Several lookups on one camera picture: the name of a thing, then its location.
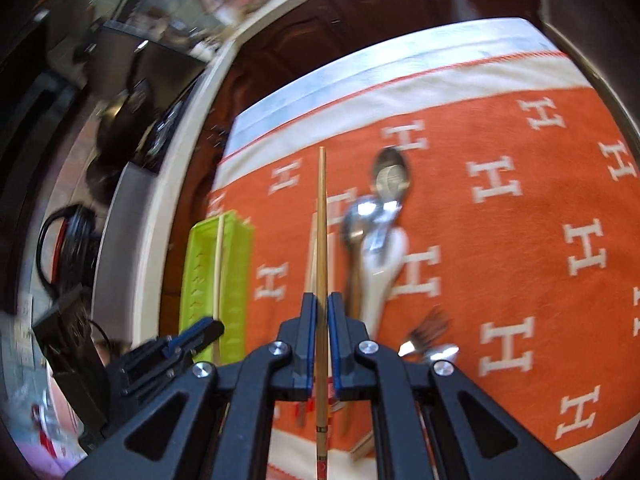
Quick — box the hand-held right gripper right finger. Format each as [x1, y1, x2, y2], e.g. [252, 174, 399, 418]
[327, 291, 577, 480]

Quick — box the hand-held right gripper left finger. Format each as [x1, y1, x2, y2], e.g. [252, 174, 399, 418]
[65, 292, 319, 480]

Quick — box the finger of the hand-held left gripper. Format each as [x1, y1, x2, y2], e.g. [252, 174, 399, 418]
[187, 320, 226, 359]
[167, 316, 214, 354]

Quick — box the green plastic tray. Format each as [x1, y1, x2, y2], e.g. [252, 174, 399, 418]
[179, 211, 256, 367]

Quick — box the light wooden chopstick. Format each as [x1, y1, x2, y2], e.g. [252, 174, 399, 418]
[306, 211, 321, 295]
[212, 214, 225, 365]

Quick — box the white ceramic spoon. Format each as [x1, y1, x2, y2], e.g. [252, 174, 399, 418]
[360, 227, 410, 332]

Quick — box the metal fork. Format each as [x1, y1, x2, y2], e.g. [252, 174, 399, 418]
[397, 305, 454, 361]

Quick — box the brown wooden chopstick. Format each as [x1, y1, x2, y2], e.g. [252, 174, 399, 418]
[313, 146, 331, 480]

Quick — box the long twisted-handle metal spoon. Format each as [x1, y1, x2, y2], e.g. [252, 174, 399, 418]
[341, 194, 382, 323]

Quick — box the black round pot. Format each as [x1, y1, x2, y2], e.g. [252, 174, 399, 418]
[37, 204, 102, 302]

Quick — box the orange printed blanket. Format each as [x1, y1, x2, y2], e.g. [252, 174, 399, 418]
[207, 17, 640, 480]

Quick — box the grey metal panel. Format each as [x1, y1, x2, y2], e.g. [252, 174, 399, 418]
[95, 20, 207, 97]

